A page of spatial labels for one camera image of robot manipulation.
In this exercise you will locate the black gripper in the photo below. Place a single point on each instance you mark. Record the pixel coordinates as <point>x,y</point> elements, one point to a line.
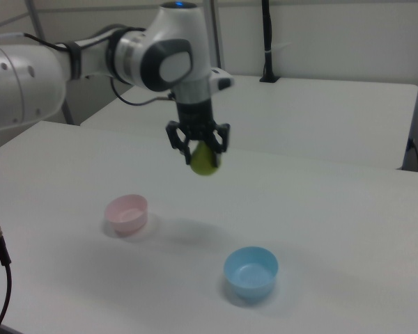
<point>195,118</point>

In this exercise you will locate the green pear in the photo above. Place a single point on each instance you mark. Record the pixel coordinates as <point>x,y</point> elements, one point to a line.
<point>203,164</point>

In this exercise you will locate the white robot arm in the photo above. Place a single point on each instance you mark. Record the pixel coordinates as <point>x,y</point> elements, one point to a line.
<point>174,35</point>

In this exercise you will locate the pink plastic bowl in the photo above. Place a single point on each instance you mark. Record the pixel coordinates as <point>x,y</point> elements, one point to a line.
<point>125,215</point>

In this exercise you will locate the blue plastic bowl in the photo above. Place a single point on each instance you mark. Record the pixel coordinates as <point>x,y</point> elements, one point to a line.
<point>251,278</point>

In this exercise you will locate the grey wall post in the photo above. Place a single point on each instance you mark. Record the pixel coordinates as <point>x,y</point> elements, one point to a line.
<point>216,35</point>

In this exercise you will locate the black camera stand pole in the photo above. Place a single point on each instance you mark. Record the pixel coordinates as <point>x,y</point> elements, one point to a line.
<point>267,35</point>

